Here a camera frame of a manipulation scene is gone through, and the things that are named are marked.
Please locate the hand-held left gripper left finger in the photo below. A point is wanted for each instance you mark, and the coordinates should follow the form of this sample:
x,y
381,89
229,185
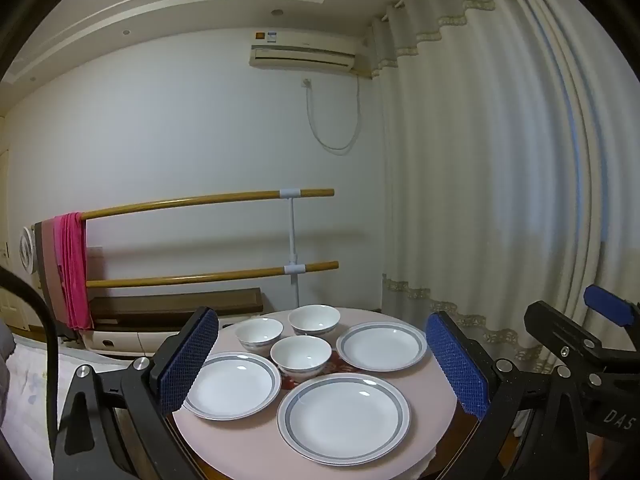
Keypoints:
x,y
185,360

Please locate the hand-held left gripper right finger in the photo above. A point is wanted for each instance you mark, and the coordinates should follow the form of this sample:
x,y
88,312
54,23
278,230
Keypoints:
x,y
457,365

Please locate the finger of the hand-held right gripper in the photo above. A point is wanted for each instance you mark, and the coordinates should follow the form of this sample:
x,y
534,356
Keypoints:
x,y
607,305
555,327

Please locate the white plate grey rim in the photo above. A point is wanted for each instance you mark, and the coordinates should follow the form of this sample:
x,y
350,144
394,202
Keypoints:
x,y
235,385
382,345
345,417

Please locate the white bowl blue pattern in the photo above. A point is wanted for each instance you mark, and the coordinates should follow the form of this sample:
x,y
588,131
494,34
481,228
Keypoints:
x,y
259,332
315,316
300,352

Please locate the round pink table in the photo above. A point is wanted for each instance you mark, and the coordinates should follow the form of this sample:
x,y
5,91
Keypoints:
x,y
420,390

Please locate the low white cabinet brown top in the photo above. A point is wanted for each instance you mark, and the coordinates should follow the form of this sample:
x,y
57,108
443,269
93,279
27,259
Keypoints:
x,y
175,305

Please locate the pink towel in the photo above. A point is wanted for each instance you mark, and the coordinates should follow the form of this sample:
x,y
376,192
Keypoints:
x,y
75,270

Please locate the white printed bedsheet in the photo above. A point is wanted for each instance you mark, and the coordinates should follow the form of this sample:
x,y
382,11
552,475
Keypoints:
x,y
30,385

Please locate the white barre stand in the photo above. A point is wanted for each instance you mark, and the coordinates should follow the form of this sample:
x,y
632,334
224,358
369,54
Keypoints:
x,y
293,230

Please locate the brown cloth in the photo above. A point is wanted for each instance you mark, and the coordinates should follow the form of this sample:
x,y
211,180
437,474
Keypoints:
x,y
47,260

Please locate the cream lace-trimmed curtain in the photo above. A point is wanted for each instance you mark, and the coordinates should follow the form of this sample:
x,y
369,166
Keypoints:
x,y
475,160

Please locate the small white fan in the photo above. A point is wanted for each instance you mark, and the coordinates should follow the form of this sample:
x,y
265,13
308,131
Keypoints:
x,y
27,250

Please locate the white air conditioner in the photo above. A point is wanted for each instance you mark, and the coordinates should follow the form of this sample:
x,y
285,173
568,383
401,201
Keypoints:
x,y
300,50

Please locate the short wooden barre rail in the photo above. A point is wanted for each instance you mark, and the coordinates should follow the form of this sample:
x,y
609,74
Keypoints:
x,y
200,276

